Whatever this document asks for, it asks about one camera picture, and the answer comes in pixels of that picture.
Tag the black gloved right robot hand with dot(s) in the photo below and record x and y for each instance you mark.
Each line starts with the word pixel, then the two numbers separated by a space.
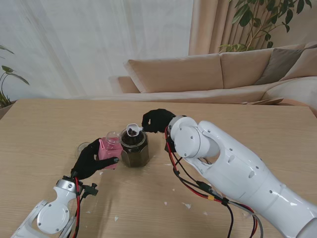
pixel 158 121

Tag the beige pleated curtain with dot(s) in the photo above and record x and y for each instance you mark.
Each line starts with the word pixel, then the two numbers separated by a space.
pixel 210 27

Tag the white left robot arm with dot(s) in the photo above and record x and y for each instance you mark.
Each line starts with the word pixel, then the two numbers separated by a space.
pixel 47 215

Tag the pink square coffee jar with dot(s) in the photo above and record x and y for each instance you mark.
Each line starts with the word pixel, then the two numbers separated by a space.
pixel 110 153

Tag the white sheer curtain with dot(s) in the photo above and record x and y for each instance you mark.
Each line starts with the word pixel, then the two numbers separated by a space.
pixel 86 44

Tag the clear glass jar lid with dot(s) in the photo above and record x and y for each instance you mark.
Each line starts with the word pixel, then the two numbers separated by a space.
pixel 81 148

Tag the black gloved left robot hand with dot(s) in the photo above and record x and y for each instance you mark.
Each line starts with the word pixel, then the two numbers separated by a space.
pixel 86 163

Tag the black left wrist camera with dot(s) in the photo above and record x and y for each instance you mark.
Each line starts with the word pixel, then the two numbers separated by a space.
pixel 90 191

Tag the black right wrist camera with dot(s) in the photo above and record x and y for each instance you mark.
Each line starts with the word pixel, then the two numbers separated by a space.
pixel 168 146

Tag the white plastic spoon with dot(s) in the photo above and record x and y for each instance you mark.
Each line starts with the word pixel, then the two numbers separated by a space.
pixel 132 130

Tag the white blanket on sofa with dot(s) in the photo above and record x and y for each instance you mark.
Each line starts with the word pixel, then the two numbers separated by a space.
pixel 294 90

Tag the wooden tray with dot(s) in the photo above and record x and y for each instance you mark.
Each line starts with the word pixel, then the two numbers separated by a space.
pixel 268 101

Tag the small green potted plant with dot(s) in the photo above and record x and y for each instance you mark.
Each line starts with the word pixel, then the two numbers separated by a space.
pixel 7 70

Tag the tall leafy green plant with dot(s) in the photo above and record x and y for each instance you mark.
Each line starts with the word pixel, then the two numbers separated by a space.
pixel 247 15

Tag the glass jar of coffee beans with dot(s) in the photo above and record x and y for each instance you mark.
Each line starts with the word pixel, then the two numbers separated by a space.
pixel 135 153

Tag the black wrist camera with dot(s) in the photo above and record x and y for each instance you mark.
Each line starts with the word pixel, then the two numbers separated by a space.
pixel 90 191
pixel 168 146

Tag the grey sofa cushion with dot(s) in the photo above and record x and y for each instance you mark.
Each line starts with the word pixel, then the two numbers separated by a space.
pixel 280 64

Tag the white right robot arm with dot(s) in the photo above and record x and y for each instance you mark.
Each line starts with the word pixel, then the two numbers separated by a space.
pixel 247 173

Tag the beige sofa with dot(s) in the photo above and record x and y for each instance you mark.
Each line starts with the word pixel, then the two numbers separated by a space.
pixel 178 74

